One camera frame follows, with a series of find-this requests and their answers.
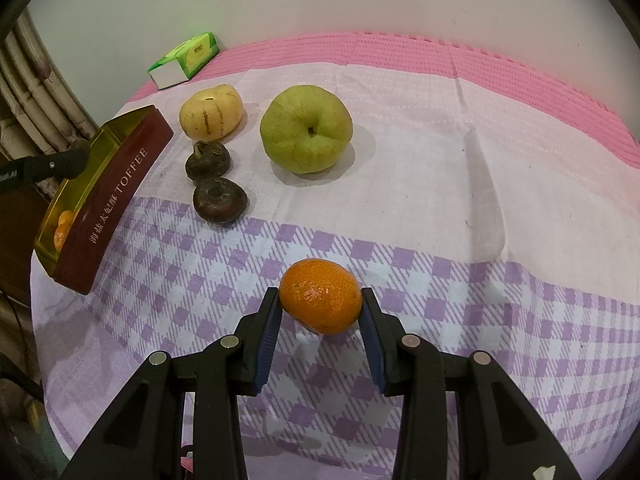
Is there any red and gold tin box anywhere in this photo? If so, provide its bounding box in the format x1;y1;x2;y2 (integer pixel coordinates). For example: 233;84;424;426
32;104;175;296

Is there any green tissue box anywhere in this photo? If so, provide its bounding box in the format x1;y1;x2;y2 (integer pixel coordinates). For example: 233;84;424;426
147;32;221;92

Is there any green pear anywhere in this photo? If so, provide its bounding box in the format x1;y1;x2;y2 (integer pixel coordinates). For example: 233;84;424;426
259;86;354;175

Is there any beige patterned curtain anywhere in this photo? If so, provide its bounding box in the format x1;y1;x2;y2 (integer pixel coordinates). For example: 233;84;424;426
0;12;101;161

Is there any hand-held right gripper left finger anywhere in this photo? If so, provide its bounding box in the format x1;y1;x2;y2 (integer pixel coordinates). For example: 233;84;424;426
60;287;285;480

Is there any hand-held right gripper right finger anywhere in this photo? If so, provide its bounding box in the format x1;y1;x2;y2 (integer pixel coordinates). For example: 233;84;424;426
360;287;583;480

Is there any pink foam mat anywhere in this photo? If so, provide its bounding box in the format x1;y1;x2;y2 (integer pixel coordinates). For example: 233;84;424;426
125;31;640;170

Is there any yellow striped melon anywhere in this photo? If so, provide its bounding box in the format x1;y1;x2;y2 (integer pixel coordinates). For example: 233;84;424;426
179;84;244;142

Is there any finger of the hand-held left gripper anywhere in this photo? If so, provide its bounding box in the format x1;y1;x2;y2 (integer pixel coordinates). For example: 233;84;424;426
17;148;92;187

